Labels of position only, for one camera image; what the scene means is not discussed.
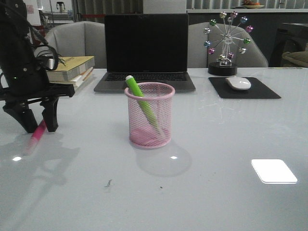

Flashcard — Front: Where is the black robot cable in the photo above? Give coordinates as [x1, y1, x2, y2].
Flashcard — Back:
[0, 2, 67, 73]

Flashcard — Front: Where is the fruit plate on counter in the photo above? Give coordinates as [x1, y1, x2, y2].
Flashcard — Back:
[242, 0, 264, 9]

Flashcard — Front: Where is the ferris wheel desk ornament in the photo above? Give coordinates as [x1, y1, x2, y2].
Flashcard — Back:
[204, 11, 251, 76]

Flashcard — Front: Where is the grey left armchair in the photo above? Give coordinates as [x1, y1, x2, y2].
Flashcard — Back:
[45, 21, 107, 68]

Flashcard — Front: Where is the grey right armchair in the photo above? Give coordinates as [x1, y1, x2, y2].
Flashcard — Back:
[187, 22, 268, 68]

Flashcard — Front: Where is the dark side table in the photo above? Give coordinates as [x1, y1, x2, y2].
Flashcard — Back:
[269, 23, 308, 67]

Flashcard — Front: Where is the yellow top book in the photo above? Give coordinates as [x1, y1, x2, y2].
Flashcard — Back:
[47, 56, 95, 81]

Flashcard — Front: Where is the grey armchair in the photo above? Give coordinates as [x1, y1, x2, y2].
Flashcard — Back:
[187, 22, 268, 68]
[45, 21, 107, 68]

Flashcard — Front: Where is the grey open laptop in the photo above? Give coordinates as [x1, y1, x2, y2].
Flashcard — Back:
[94, 13, 195, 93]

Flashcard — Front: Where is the black mouse pad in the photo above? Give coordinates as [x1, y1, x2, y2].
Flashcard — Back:
[208, 77, 281, 99]

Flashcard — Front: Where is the red barrier belt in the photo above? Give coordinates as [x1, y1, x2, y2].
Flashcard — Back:
[81, 14, 105, 18]

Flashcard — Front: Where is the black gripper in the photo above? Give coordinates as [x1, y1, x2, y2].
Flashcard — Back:
[0, 56, 75, 133]

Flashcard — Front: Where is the bottom yellow book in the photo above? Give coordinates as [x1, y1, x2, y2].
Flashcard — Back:
[73, 72, 93, 93]

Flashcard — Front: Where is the green highlighter pen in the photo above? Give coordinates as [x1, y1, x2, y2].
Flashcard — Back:
[125, 75, 165, 138]

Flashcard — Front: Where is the pink mesh pen holder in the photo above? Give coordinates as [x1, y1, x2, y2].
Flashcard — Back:
[125, 82, 175, 149]

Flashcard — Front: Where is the white counter shelf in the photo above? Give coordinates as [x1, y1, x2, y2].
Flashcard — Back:
[186, 8, 308, 13]

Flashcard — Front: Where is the pink highlighter pen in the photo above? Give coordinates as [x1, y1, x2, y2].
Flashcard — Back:
[23, 119, 46, 156]

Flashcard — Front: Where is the yellow book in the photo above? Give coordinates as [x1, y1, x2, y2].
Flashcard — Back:
[47, 56, 95, 81]
[73, 72, 93, 93]

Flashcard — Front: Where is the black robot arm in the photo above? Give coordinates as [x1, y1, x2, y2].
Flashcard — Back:
[0, 0, 75, 133]

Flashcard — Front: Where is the olive cushion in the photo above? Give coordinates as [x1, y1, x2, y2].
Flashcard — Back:
[282, 51, 308, 67]

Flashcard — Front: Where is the white cabinet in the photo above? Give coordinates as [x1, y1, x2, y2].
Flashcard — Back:
[143, 0, 186, 13]

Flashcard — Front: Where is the white computer mouse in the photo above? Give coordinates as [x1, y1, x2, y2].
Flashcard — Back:
[225, 77, 251, 90]

